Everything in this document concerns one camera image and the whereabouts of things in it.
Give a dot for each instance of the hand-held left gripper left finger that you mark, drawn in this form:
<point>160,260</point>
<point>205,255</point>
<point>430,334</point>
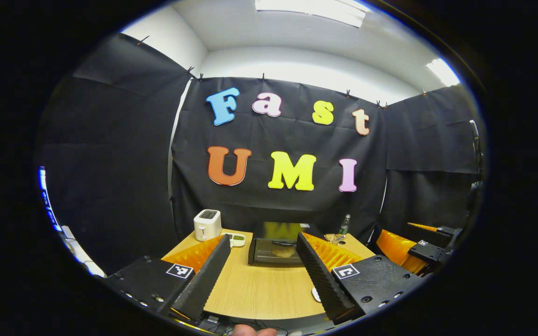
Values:
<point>206,282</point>

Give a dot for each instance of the black backdrop cloth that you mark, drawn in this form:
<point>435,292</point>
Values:
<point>287,135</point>

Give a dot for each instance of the large ceiling light panel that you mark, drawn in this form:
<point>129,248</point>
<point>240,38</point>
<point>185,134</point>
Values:
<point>315,9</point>

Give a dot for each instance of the white toaster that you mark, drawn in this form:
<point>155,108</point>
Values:
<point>207,228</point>

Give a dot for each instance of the white divided snack tray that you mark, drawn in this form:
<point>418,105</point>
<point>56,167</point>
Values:
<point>237,240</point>

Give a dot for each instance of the row of black cloth clips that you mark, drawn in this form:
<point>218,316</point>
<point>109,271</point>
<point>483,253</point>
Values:
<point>263,77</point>

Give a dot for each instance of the green plastic bottle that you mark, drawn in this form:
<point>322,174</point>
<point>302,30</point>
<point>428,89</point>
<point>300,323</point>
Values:
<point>344,226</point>

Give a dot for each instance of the white plate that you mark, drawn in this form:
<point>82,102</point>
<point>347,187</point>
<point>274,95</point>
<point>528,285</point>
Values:
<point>315,295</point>

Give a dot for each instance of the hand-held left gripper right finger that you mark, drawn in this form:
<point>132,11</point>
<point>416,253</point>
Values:
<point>320,282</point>

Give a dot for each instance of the golden bread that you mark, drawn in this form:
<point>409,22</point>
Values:
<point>284,252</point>

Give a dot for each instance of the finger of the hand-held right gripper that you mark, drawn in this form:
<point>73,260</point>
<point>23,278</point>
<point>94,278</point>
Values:
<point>430,252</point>
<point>449,233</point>

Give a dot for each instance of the black electric oven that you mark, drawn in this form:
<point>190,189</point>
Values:
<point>269,256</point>

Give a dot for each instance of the small ceiling light panel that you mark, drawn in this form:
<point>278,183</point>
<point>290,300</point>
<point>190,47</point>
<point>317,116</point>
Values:
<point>442,72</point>

